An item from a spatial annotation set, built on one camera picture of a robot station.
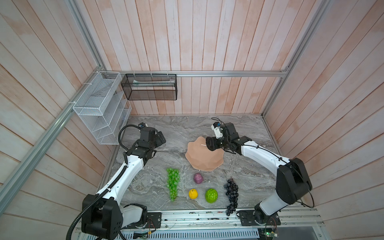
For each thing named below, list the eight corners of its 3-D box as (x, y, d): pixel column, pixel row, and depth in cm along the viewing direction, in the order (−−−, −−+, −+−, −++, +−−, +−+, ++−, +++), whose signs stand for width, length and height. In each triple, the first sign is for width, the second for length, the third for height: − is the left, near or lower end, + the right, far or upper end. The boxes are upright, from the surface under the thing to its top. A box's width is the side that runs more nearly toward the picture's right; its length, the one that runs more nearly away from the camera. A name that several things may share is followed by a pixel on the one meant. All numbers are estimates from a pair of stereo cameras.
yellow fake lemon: (191, 200, 81) (191, 198, 77) (187, 194, 84) (187, 191, 79) (198, 196, 83) (198, 193, 79) (194, 190, 85) (194, 187, 81)
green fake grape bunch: (164, 201, 81) (163, 198, 77) (167, 171, 92) (166, 167, 88) (179, 201, 81) (178, 198, 77) (180, 171, 92) (179, 167, 88)
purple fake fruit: (198, 185, 86) (198, 183, 83) (192, 179, 89) (192, 176, 85) (203, 180, 88) (204, 178, 85) (197, 174, 91) (198, 171, 87)
